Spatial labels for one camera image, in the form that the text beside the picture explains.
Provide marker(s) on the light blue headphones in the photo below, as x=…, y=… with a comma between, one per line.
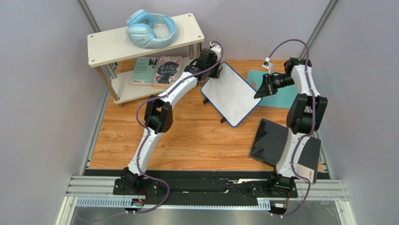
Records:
x=140, y=29

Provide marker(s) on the small blue-framed whiteboard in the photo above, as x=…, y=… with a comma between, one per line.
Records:
x=231, y=95

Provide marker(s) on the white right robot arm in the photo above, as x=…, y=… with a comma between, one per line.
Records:
x=303, y=119

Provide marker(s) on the aluminium frame rail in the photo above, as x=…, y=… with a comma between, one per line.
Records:
x=93, y=191

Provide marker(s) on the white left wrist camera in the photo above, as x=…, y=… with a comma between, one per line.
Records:
x=217, y=48

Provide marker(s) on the teal paperback book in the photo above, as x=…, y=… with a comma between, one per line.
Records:
x=144, y=71

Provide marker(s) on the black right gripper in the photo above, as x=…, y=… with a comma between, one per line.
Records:
x=269, y=83

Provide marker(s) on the teal cutting board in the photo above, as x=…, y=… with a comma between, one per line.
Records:
x=282, y=99

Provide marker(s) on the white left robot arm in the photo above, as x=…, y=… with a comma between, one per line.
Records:
x=158, y=117

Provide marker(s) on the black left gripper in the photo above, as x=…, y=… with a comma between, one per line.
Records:
x=215, y=75

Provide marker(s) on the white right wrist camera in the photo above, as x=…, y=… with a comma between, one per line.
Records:
x=268, y=65

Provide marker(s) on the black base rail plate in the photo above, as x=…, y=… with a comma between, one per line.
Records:
x=199, y=188

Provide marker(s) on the black slate board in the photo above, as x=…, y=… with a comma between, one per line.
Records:
x=269, y=143

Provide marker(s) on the Little Women book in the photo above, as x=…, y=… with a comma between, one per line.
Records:
x=169, y=69

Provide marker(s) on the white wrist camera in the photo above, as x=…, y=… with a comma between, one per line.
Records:
x=268, y=65
x=217, y=48

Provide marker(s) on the white two-tier shelf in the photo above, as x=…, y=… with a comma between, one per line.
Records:
x=113, y=46

